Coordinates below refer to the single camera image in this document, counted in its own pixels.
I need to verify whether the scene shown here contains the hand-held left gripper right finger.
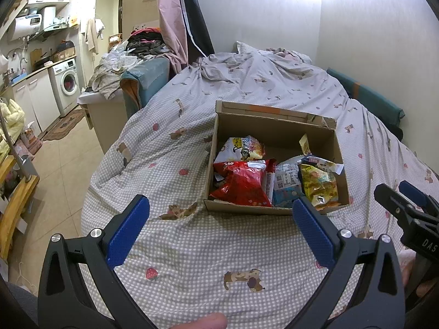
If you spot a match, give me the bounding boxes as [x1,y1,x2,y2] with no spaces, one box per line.
[292,196,407,329]

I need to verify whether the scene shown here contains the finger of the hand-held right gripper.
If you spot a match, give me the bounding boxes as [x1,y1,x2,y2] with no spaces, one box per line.
[374,183,419,231]
[398,180,439,213]

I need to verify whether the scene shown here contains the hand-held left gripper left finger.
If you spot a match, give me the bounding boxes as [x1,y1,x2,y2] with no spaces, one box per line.
[37,194,155,329]

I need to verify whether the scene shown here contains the yellow snack packet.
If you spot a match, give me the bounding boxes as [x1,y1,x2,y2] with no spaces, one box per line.
[298,164,340,211]

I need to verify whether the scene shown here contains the white and blue snack bag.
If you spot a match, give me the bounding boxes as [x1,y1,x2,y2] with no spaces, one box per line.
[271,158,306,208]

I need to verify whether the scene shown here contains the red snack bag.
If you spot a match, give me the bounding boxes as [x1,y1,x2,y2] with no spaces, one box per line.
[209,158,277,208]

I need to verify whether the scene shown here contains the white yellow-print snack bag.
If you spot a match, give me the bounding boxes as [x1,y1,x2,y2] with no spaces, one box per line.
[218,135,266,163]

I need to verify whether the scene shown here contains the cardboard box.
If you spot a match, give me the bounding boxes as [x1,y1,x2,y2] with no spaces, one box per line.
[51,48,76,63]
[203,100,350,216]

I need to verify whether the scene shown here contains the person's right hand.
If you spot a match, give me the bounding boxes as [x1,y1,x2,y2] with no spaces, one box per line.
[413,252,439,299]

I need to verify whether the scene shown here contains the person's left hand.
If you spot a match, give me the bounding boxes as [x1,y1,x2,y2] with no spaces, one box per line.
[178,314,228,329]

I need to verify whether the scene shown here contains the pink printed cloth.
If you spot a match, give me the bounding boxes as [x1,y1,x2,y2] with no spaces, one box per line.
[401,248,416,271]

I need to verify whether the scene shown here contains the black cloth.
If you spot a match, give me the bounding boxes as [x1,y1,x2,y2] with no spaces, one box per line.
[384,123,405,141]

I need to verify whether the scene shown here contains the checked printed bed sheet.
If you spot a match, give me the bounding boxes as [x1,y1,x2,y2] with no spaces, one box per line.
[80,41,439,329]

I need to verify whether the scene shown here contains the teal cushion orange stripe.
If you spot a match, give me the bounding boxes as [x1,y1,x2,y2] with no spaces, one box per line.
[326,68,404,124]

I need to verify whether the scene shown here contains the wooden rack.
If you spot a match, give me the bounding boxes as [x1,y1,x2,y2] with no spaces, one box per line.
[0,154,40,257]

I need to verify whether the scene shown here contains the beige side table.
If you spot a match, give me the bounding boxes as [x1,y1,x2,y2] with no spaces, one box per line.
[77,91,126,155]

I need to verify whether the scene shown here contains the brown floor rug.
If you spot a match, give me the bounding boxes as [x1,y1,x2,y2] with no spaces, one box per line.
[43,108,86,142]

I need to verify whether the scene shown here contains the person's dark grey trousers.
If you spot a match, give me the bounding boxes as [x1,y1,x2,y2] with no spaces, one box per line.
[0,279,38,329]

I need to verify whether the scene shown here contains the pink tissue box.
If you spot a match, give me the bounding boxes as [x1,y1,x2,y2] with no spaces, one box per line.
[22,123,43,151]

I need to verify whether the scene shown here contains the metal pole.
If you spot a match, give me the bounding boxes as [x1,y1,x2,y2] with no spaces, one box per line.
[0,113,30,182]

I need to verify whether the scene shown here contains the teal sofa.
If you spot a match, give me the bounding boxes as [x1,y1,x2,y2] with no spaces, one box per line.
[120,56,170,117]

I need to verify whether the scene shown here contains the yellow duvet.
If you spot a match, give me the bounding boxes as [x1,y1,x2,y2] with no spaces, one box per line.
[0,99,26,151]

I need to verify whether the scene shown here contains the white kitchen base cabinet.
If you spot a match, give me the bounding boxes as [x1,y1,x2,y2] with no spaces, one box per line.
[12,70,62,134]

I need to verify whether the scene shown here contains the white washing machine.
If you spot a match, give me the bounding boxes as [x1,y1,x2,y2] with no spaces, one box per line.
[48,58,81,117]

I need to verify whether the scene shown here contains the cardboard box on washer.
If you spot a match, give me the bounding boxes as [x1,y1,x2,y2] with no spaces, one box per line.
[51,48,76,63]

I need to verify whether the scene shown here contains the pile of dark clothes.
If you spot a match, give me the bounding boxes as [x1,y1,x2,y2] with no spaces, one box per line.
[125,27,172,59]

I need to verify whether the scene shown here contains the hanging white towel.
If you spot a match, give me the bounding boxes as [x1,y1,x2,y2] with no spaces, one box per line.
[84,17,105,53]

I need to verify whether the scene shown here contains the pink curtain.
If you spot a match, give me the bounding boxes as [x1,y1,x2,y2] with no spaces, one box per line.
[156,0,189,74]

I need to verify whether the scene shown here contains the dark curtain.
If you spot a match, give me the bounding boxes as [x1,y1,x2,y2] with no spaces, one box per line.
[178,0,215,59]

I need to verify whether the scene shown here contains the range hood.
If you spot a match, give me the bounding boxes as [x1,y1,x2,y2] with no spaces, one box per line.
[36,6,69,36]

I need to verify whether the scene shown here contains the white water heater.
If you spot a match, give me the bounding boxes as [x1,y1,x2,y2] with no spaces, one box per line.
[7,13,43,40]

